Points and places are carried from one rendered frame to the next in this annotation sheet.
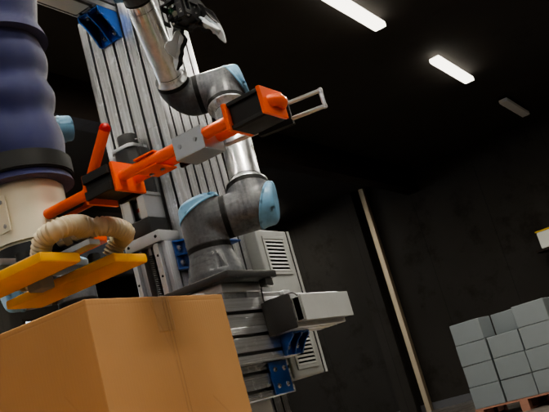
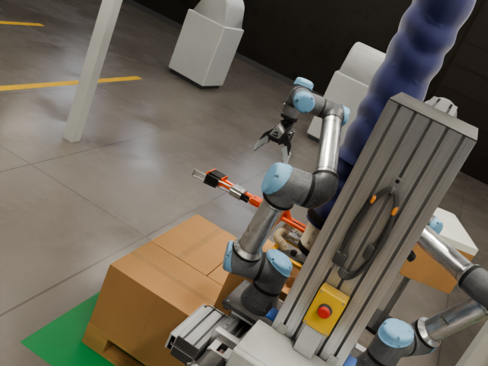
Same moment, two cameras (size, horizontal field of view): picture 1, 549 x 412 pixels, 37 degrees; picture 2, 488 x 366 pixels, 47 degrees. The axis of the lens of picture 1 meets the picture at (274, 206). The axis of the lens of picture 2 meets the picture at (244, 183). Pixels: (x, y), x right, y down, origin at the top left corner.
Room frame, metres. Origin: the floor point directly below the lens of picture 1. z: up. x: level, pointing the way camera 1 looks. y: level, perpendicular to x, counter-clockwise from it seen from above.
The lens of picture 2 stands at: (3.88, -0.50, 2.23)
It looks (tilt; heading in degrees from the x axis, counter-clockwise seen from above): 21 degrees down; 166
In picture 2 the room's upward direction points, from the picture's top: 24 degrees clockwise
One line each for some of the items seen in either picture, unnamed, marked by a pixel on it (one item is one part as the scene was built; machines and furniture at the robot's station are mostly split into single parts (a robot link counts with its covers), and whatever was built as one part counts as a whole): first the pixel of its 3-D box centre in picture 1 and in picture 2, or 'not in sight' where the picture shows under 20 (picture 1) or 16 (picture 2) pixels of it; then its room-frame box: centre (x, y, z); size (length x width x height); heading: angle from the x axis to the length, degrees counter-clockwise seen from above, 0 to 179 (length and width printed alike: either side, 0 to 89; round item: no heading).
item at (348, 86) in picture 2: not in sight; (351, 97); (-4.53, 2.60, 0.81); 0.83 x 0.76 x 1.63; 150
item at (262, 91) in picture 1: (254, 111); (216, 177); (1.32, -0.01, 1.18); 0.08 x 0.07 x 0.05; 60
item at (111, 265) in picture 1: (73, 275); (305, 262); (1.71, 0.46, 1.08); 0.34 x 0.10 x 0.05; 60
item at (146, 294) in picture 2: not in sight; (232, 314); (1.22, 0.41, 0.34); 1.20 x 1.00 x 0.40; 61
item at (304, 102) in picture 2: not in sight; (306, 102); (1.87, 0.09, 1.82); 0.11 x 0.11 x 0.08; 87
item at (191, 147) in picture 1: (198, 145); (237, 192); (1.39, 0.10, 1.17); 0.07 x 0.07 x 0.04; 60
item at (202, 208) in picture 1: (205, 221); (273, 269); (2.08, 0.19, 1.20); 0.13 x 0.12 x 0.14; 87
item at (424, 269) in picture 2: not in sight; (428, 242); (0.32, 1.89, 0.82); 0.60 x 0.40 x 0.40; 171
